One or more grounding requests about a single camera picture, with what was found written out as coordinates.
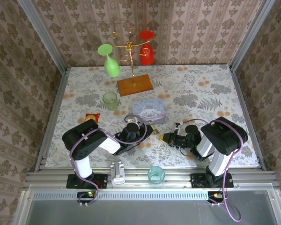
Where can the red wine glass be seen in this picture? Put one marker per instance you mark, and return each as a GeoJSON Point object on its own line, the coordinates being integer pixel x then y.
{"type": "Point", "coordinates": [146, 57]}

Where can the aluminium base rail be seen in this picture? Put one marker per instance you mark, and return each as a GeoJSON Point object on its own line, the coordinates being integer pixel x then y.
{"type": "Point", "coordinates": [178, 178]}

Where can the white plastic clamp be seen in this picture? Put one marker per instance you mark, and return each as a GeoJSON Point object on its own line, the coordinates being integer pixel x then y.
{"type": "Point", "coordinates": [117, 173]}

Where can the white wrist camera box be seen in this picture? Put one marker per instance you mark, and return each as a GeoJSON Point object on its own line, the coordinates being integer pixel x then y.
{"type": "Point", "coordinates": [179, 127]}
{"type": "Point", "coordinates": [132, 120]}

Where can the right circuit board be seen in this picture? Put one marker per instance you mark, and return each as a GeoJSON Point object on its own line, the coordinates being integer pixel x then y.
{"type": "Point", "coordinates": [215, 195]}

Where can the green wine glass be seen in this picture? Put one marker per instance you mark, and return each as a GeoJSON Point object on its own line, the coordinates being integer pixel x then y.
{"type": "Point", "coordinates": [112, 68]}

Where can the small brass padlock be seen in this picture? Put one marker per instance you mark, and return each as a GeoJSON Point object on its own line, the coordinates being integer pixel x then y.
{"type": "Point", "coordinates": [157, 132]}

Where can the left circuit board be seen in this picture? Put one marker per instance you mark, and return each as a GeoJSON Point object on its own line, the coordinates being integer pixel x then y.
{"type": "Point", "coordinates": [86, 194]}

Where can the teal glass cup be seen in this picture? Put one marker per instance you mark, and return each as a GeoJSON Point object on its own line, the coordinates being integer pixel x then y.
{"type": "Point", "coordinates": [156, 175]}

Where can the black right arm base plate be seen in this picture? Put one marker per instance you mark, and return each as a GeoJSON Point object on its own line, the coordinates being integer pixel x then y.
{"type": "Point", "coordinates": [197, 180]}

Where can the aluminium side rail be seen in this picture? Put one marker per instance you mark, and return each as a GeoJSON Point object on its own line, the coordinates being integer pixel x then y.
{"type": "Point", "coordinates": [244, 103]}
{"type": "Point", "coordinates": [58, 98]}

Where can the circuit board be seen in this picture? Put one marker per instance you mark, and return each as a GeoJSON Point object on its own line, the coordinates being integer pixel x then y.
{"type": "Point", "coordinates": [86, 194]}
{"type": "Point", "coordinates": [215, 195]}

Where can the green plastic tumbler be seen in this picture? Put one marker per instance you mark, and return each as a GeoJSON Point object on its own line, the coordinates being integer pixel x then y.
{"type": "Point", "coordinates": [110, 100]}

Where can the floral table cloth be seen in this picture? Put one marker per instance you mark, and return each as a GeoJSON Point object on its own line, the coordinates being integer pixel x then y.
{"type": "Point", "coordinates": [178, 82]}

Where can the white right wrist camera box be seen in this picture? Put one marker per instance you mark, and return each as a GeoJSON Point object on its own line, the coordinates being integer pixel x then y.
{"type": "Point", "coordinates": [179, 127]}

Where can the gold glass rack wooden base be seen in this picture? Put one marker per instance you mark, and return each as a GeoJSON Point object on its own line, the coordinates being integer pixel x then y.
{"type": "Point", "coordinates": [134, 86]}

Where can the aluminium frame post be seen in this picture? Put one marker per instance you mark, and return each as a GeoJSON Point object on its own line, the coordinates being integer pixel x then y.
{"type": "Point", "coordinates": [42, 35]}
{"type": "Point", "coordinates": [250, 35]}

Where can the red snack packet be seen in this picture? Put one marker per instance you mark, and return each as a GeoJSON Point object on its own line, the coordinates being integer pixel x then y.
{"type": "Point", "coordinates": [93, 117]}

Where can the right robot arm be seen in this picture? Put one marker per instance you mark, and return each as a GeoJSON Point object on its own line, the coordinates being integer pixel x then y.
{"type": "Point", "coordinates": [224, 136]}

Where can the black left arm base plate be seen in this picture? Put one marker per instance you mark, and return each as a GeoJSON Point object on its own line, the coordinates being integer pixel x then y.
{"type": "Point", "coordinates": [100, 180]}

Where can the grey metal panel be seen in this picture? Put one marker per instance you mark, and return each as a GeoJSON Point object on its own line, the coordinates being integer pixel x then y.
{"type": "Point", "coordinates": [142, 212]}

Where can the blue cartoon tin box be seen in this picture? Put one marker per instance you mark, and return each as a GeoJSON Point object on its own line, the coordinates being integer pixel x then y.
{"type": "Point", "coordinates": [150, 110]}

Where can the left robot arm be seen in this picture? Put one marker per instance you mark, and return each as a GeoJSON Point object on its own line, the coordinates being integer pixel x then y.
{"type": "Point", "coordinates": [84, 145]}

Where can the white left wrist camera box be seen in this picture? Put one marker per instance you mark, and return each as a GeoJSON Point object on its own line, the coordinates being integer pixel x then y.
{"type": "Point", "coordinates": [132, 120]}

